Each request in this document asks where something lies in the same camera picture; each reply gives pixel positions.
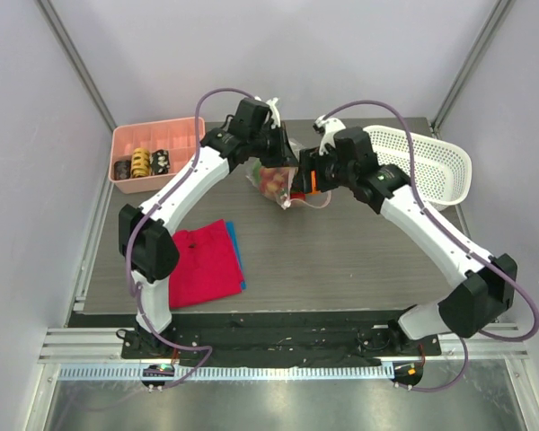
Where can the white perforated plastic basket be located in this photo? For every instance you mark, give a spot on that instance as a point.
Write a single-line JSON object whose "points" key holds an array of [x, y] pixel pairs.
{"points": [[443, 171]]}

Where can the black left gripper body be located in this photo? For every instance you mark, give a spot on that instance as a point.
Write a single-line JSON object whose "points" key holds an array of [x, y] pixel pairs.
{"points": [[272, 146]]}

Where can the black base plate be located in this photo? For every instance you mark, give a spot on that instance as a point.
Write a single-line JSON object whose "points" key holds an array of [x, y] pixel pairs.
{"points": [[366, 331]]}

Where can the blue folded cloth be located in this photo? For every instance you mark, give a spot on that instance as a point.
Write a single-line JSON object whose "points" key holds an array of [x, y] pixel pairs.
{"points": [[234, 282]]}

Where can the red yellow lychee bunch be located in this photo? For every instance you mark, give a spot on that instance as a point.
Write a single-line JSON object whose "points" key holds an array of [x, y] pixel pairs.
{"points": [[274, 183]]}

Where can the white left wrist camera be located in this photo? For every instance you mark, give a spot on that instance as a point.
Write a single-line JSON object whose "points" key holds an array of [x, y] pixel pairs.
{"points": [[266, 114]]}

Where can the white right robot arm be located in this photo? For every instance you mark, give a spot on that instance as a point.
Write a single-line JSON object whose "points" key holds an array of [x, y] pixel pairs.
{"points": [[481, 284]]}

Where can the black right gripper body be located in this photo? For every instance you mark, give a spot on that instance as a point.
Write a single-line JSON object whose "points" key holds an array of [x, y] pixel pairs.
{"points": [[307, 169]]}

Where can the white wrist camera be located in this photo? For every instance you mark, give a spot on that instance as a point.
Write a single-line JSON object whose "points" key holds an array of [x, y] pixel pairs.
{"points": [[266, 114], [327, 128]]}

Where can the yellow spiral item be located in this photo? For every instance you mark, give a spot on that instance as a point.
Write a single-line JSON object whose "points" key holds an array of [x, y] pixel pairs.
{"points": [[140, 163]]}

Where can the red folded cloth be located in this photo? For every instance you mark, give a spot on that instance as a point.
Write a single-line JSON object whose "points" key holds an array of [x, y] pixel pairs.
{"points": [[198, 276]]}

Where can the pink compartment tray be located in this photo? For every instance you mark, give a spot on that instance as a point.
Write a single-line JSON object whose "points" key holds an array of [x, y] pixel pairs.
{"points": [[177, 136]]}

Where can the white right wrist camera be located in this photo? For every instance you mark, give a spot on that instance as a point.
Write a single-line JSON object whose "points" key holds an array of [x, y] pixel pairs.
{"points": [[327, 128]]}

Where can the clear zip top bag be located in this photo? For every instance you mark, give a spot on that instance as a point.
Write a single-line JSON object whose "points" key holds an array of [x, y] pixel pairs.
{"points": [[316, 201]]}

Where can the black white patterned item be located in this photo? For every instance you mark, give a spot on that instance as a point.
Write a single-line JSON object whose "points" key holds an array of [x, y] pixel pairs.
{"points": [[160, 162]]}

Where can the orange fake orange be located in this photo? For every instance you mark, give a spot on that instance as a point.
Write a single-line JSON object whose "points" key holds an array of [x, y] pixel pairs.
{"points": [[314, 185]]}

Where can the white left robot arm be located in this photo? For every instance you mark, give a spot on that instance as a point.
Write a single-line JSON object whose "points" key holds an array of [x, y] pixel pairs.
{"points": [[146, 231]]}

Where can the dark brown round item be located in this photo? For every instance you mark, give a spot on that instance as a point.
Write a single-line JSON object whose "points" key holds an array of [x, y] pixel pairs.
{"points": [[122, 170]]}

